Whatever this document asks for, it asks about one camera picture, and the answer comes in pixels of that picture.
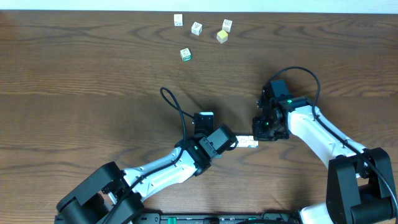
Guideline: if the white block red bug drawing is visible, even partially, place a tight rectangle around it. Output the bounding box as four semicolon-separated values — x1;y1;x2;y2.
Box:
235;136;250;147

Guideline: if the black cable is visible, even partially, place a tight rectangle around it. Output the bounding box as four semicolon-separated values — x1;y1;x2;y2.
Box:
264;66;398;218
102;87;195;224

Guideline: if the right black cable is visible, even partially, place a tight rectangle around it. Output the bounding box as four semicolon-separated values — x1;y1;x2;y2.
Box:
264;66;398;218

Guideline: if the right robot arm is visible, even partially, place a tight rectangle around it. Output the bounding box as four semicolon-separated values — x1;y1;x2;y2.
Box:
253;94;397;223

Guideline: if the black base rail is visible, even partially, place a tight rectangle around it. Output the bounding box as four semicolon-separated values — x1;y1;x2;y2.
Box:
54;212;301;224

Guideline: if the green letter wooden block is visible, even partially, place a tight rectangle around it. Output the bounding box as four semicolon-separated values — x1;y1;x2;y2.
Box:
180;48;192;62

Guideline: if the left black cable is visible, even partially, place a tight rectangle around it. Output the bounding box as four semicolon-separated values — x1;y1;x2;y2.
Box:
102;87;195;224

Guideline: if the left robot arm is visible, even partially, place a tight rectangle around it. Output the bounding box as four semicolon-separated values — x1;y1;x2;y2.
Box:
55;125;238;223

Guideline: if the yellow top wooden block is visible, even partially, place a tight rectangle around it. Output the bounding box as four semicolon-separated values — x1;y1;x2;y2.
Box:
216;30;229;44

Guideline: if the white block top left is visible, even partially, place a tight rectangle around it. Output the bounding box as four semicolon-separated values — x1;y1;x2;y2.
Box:
174;14;183;26

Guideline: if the white block black drawing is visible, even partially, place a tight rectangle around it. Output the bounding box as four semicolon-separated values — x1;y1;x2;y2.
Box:
191;22;203;35

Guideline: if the acorn picture wooden block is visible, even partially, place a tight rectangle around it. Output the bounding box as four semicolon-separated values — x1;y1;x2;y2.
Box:
248;140;259;148

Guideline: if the white block top right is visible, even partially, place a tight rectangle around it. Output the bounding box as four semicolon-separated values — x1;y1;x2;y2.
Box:
222;19;233;32

